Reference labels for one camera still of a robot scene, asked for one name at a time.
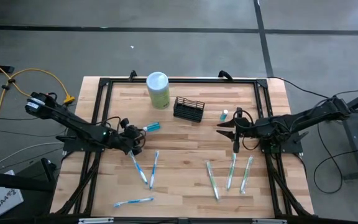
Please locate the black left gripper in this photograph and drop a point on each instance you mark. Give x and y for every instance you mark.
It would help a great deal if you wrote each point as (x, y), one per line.
(129, 137)

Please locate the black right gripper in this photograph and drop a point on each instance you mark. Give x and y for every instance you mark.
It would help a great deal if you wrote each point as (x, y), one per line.
(247, 129)

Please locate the blue mouthwash bottle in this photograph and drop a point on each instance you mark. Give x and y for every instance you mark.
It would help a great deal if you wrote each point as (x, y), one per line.
(152, 126)
(224, 115)

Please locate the blue toothbrush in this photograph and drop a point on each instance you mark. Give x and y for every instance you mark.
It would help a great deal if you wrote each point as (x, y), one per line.
(154, 170)
(138, 167)
(134, 202)

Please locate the green toothbrush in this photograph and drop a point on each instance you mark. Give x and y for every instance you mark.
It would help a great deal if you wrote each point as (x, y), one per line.
(213, 180)
(231, 171)
(246, 174)

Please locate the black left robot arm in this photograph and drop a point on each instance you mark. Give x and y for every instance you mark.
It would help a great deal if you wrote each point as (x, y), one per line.
(73, 123)

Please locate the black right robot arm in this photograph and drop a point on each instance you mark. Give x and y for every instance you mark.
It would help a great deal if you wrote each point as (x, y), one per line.
(306, 118)

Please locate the green disinfecting wipes canister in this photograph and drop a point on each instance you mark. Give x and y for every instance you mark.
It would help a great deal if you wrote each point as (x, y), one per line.
(158, 90)

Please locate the black stand foot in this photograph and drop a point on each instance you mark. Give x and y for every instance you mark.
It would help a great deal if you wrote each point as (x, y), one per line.
(11, 182)

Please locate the black frame clamp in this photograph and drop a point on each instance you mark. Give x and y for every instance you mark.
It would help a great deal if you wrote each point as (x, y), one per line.
(132, 75)
(225, 74)

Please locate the silver metal bracket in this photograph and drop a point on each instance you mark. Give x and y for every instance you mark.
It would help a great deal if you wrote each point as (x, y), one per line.
(269, 221)
(95, 221)

